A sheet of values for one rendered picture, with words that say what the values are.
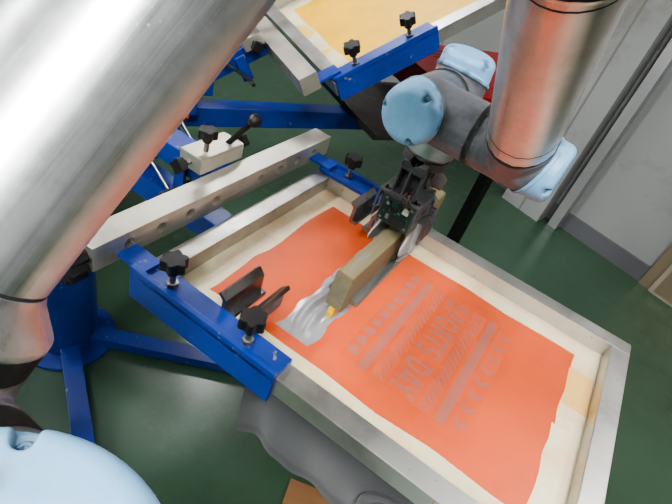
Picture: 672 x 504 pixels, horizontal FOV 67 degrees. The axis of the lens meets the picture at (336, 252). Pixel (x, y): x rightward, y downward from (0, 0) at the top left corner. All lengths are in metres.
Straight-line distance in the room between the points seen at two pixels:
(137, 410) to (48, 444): 1.69
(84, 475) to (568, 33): 0.35
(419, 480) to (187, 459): 1.16
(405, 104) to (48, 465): 0.51
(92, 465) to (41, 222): 0.10
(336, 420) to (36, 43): 0.63
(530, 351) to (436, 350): 0.21
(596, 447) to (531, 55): 0.70
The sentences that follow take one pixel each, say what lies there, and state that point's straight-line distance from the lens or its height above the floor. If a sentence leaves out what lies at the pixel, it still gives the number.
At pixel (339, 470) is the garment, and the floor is 0.78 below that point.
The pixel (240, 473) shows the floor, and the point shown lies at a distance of 1.80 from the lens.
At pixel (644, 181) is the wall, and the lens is 3.62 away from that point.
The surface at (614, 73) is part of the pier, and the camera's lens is 3.45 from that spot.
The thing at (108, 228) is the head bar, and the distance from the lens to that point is 0.89.
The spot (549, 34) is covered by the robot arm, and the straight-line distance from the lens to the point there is 0.38.
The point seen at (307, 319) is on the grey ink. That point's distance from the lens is 0.90.
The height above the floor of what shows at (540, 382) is 0.95.
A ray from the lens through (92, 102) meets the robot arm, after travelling 0.23.
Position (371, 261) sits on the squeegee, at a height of 1.14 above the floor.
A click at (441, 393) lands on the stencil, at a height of 0.95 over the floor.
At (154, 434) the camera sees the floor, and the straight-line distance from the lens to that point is 1.85.
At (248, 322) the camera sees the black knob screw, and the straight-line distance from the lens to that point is 0.74.
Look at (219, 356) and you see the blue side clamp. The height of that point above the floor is 0.96.
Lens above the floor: 1.61
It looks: 38 degrees down
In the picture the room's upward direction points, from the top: 20 degrees clockwise
